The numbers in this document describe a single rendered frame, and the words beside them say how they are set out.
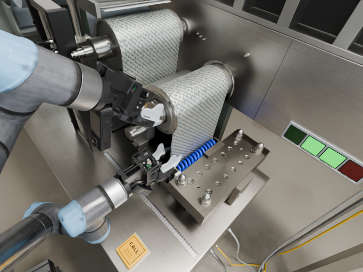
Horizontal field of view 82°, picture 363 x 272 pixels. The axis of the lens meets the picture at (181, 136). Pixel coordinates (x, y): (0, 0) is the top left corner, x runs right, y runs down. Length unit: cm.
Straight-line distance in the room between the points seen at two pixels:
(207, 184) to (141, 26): 54
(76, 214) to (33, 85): 32
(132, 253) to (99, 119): 45
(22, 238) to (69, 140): 53
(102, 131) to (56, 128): 68
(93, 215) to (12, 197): 160
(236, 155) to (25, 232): 66
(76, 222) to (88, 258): 118
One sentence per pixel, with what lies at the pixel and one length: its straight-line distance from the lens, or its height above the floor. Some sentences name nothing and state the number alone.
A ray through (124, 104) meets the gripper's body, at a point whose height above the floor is 136.
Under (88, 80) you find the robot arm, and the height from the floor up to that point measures 144.
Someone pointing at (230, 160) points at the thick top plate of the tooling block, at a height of 103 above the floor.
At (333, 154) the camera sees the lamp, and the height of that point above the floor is 120.
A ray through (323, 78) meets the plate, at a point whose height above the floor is 138.
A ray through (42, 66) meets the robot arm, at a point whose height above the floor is 148.
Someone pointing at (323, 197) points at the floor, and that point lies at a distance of 239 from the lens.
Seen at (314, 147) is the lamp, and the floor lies 118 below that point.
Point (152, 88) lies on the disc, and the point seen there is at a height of 131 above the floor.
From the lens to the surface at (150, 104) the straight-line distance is 57.
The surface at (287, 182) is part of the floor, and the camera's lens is 227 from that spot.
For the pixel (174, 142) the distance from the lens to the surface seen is 63.
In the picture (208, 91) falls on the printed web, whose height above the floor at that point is 129.
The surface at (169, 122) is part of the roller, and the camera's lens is 57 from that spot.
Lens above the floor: 163
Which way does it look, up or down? 47 degrees down
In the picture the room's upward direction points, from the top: 9 degrees clockwise
